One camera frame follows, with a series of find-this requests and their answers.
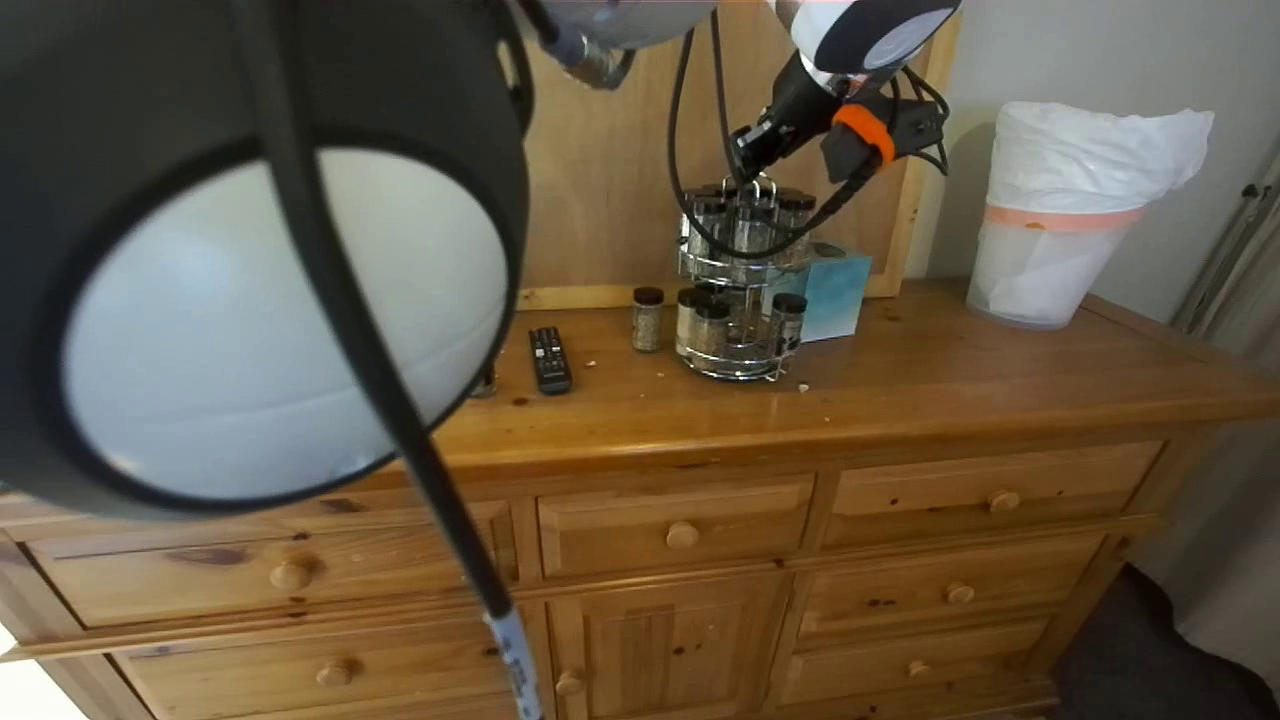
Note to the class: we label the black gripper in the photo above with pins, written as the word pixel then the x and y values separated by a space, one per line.
pixel 806 106

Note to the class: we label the chrome rotating seasoning rack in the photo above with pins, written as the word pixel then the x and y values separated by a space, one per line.
pixel 742 368

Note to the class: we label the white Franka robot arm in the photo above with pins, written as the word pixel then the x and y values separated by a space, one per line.
pixel 266 333

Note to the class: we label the framed plywood board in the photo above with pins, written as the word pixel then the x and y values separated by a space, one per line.
pixel 601 202

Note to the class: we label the blue tissue box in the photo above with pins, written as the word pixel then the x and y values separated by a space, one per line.
pixel 842 301

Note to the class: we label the small spice jar black lid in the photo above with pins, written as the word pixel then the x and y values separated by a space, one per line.
pixel 651 327

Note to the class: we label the pine wooden dresser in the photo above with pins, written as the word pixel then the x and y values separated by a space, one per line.
pixel 866 402

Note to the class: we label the black remote control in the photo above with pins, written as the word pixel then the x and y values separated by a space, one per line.
pixel 551 363

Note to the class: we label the round wooden drawer knob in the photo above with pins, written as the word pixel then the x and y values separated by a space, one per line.
pixel 959 595
pixel 571 681
pixel 1007 502
pixel 683 537
pixel 295 573
pixel 916 664
pixel 336 671

